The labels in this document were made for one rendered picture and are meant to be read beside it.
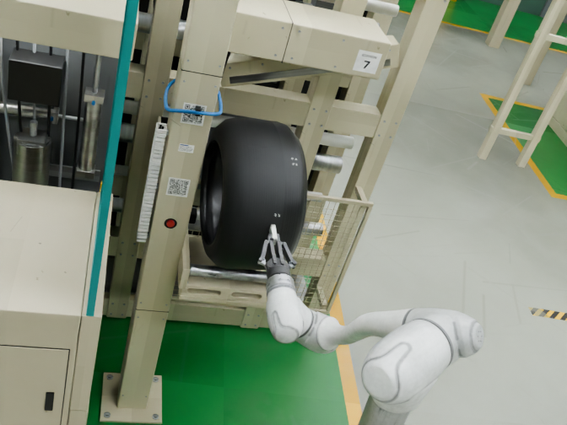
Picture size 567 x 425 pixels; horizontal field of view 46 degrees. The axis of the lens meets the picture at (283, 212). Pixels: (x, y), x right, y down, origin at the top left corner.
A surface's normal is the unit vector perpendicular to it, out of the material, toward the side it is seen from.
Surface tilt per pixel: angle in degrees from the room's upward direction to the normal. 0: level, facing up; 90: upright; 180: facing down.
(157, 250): 90
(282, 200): 57
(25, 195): 0
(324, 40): 90
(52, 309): 0
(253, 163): 33
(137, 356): 90
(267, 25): 90
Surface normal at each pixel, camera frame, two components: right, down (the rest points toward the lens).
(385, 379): -0.67, 0.19
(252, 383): 0.26, -0.80
